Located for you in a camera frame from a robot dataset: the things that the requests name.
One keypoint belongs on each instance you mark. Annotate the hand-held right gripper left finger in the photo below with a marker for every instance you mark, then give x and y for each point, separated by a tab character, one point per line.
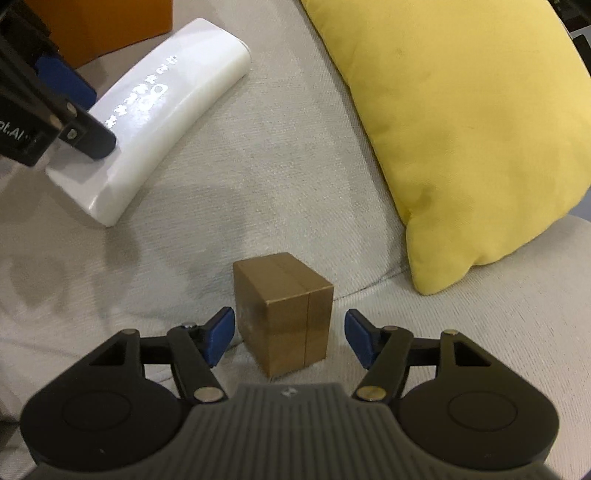
220	337

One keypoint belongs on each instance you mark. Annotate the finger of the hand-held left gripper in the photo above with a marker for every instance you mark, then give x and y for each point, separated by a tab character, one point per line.
69	83
94	141

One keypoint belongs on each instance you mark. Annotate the white remote control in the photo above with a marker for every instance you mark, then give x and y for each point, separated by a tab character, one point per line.
180	83

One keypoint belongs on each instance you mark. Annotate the small brown box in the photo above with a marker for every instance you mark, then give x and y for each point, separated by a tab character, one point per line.
281	318

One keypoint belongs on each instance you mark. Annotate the orange cardboard box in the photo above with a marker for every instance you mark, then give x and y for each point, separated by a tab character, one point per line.
115	23

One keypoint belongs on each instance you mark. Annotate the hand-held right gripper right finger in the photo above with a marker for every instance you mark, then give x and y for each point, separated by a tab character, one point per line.
360	339

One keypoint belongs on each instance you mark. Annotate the yellow pillow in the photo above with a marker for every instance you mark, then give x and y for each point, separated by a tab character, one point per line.
461	138

